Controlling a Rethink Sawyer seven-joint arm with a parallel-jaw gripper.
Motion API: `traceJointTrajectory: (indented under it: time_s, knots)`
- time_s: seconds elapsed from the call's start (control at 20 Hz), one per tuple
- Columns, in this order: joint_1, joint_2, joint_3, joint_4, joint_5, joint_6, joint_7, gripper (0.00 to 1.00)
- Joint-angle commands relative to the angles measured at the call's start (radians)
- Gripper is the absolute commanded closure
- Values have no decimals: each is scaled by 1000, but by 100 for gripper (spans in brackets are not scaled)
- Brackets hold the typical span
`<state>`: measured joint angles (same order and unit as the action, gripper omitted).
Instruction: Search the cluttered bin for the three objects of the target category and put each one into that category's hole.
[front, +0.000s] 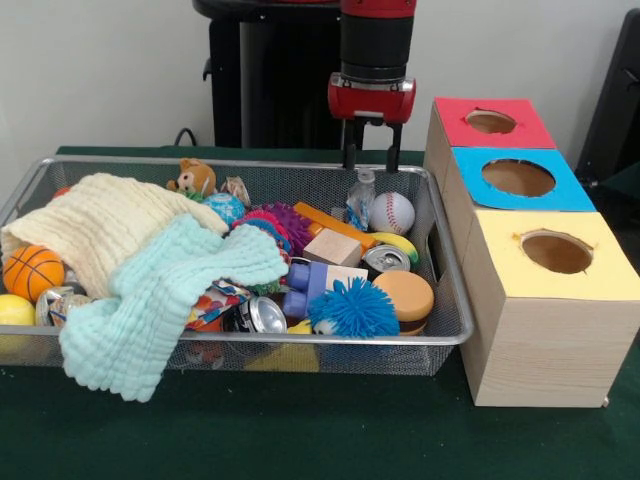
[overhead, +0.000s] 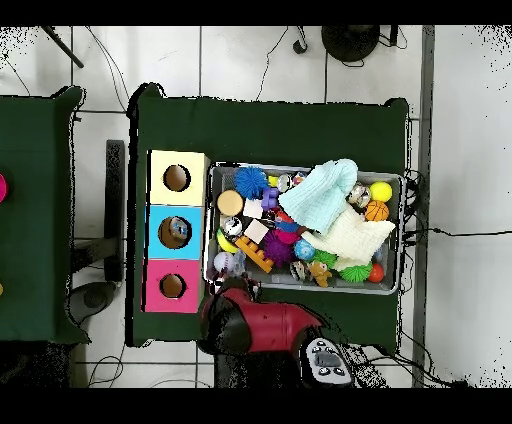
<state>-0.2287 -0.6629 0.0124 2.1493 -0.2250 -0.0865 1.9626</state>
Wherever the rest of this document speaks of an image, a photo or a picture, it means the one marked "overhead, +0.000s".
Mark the clear plastic packet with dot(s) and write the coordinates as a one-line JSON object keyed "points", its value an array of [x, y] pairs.
{"points": [[239, 262]]}

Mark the mint green cloth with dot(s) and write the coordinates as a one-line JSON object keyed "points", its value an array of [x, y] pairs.
{"points": [[320, 196]]}

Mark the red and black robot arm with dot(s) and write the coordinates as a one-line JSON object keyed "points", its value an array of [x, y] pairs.
{"points": [[272, 324]]}

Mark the clear mesh bin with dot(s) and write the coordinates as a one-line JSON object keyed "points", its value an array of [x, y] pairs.
{"points": [[222, 176]]}

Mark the wooden box with three holes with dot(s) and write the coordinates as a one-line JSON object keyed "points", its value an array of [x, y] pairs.
{"points": [[160, 196]]}

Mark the wooden cube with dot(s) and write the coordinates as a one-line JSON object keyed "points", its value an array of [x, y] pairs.
{"points": [[256, 230]]}

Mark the toy hamburger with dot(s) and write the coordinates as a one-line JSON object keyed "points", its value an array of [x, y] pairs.
{"points": [[230, 202]]}

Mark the blue spiky ball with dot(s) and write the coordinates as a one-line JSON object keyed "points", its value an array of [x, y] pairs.
{"points": [[250, 182]]}

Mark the white toy baseball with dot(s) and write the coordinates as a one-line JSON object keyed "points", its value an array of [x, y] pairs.
{"points": [[223, 262]]}

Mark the dark green table cloth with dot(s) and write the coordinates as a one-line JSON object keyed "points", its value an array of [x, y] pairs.
{"points": [[32, 220], [280, 132]]}

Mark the brown teddy bear toy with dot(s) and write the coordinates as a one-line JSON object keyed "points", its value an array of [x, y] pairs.
{"points": [[320, 274]]}

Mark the cream knitted cloth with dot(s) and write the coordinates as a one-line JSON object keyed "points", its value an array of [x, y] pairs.
{"points": [[356, 240]]}

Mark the orange toy basketball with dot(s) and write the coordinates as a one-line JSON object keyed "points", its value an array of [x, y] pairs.
{"points": [[376, 210]]}

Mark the yellow ball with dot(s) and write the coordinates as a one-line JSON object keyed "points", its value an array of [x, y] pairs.
{"points": [[380, 191]]}

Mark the black upright panel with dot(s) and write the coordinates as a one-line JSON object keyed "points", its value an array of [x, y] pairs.
{"points": [[114, 208]]}

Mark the small black plug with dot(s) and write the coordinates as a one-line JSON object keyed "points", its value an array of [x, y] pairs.
{"points": [[299, 47]]}

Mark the grey rounded floor base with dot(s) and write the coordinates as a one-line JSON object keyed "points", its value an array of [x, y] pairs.
{"points": [[92, 298]]}

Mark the black round stand base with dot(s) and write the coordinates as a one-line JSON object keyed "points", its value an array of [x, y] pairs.
{"points": [[350, 42]]}

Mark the pink round object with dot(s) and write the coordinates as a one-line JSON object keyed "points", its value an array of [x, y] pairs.
{"points": [[3, 188]]}

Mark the thin black rod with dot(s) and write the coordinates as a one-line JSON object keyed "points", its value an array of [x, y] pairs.
{"points": [[62, 46]]}

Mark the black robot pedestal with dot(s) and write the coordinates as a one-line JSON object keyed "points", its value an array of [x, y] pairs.
{"points": [[240, 374]]}

